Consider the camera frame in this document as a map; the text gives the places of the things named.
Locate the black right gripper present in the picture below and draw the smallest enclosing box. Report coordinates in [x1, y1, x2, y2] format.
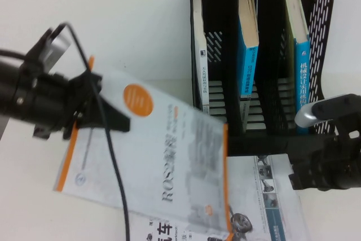
[288, 124, 361, 191]

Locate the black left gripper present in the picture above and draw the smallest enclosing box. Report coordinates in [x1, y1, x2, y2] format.
[28, 72, 132, 141]

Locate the white book with orange edges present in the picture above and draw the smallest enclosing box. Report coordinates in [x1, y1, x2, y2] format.
[53, 54, 231, 238]

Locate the black plastic book stand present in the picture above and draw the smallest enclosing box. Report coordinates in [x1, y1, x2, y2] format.
[188, 0, 337, 157]

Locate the white car picture book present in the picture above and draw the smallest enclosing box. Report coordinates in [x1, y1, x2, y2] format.
[126, 153, 311, 241]

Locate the thick blue spine book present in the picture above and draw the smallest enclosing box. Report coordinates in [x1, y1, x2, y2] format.
[281, 0, 310, 134]

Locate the blue book with yellowed pages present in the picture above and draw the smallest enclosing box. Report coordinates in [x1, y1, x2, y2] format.
[236, 0, 260, 134]

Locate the white spine book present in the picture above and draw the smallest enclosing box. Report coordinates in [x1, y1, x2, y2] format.
[191, 0, 212, 116]

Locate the black cable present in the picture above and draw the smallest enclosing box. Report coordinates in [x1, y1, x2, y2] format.
[52, 21, 132, 241]

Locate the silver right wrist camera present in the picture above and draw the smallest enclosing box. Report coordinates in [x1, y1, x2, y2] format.
[294, 93, 361, 128]

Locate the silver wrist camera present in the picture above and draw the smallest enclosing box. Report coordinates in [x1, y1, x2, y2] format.
[24, 22, 71, 75]
[294, 93, 361, 128]

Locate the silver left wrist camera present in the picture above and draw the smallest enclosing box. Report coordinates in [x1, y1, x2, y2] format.
[24, 22, 71, 75]

